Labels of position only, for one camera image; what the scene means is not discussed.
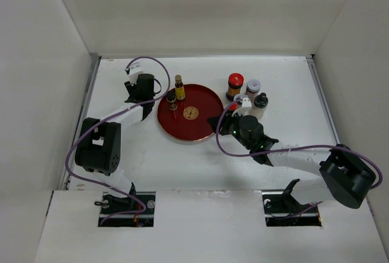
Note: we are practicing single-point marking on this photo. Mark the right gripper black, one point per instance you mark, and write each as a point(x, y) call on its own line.
point(225, 120)

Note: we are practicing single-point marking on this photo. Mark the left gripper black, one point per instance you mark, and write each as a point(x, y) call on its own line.
point(131, 88)

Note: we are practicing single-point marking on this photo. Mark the small black cap bottle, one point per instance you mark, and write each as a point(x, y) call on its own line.
point(171, 99)

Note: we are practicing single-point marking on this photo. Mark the yellow label brown bottle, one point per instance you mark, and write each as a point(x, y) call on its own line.
point(179, 88)

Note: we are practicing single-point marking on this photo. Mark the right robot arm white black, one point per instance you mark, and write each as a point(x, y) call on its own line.
point(340, 174)

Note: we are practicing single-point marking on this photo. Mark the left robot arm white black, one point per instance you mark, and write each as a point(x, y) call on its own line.
point(98, 149)

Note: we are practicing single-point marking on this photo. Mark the round red tray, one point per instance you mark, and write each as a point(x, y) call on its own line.
point(189, 121)

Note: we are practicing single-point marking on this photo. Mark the small red lid jar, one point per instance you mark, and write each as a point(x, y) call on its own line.
point(234, 106)

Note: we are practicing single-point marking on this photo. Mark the small white lid jar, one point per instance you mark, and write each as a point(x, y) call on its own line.
point(239, 96)

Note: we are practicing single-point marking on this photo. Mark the red lid sauce jar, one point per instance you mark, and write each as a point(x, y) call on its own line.
point(235, 83)

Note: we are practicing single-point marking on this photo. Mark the white bottle black cap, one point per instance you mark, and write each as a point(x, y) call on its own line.
point(259, 105)

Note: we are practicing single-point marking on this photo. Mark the white lid spice jar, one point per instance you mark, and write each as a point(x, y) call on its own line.
point(253, 87)

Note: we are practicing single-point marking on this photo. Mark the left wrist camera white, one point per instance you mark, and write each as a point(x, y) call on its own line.
point(133, 71)

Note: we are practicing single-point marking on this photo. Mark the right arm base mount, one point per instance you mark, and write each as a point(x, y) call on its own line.
point(282, 210)

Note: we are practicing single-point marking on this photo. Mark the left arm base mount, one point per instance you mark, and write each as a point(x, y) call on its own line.
point(125, 212)

